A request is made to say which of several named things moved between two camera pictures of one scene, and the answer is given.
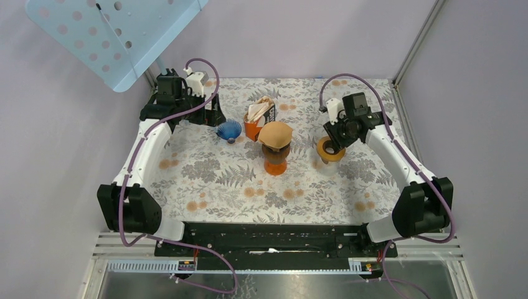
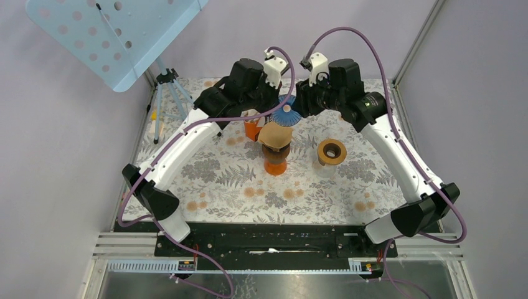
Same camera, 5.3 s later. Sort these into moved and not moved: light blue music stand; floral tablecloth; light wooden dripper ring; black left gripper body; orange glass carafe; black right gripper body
Moved: black left gripper body; black right gripper body
Not moved: orange glass carafe; light blue music stand; light wooden dripper ring; floral tablecloth
